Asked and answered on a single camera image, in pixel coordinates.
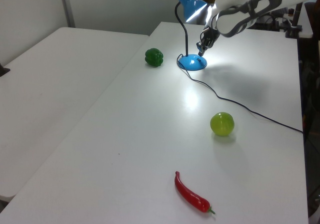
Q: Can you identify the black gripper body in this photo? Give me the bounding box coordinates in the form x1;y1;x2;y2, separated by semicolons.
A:
199;25;221;49

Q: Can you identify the blue desk lamp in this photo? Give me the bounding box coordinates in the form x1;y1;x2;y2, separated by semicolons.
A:
174;0;208;72

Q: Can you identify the green bell pepper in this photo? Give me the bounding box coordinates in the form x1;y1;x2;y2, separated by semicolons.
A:
144;48;165;67

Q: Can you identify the black control box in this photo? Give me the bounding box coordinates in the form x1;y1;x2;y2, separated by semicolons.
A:
251;11;280;30

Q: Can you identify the lime green apple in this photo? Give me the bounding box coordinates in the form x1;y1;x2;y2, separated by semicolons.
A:
209;111;235;137

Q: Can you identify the brown chair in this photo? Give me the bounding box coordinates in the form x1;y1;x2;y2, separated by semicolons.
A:
304;1;320;39

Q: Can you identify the red chili pepper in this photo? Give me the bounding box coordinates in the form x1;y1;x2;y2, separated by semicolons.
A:
174;171;216;215

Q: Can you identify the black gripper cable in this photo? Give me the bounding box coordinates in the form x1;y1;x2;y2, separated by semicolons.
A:
209;9;219;31

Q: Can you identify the black lamp power cable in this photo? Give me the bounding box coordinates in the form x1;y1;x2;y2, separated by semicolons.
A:
176;53;304;134

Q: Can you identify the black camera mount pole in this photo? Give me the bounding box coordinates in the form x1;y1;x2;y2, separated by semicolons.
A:
285;1;305;39

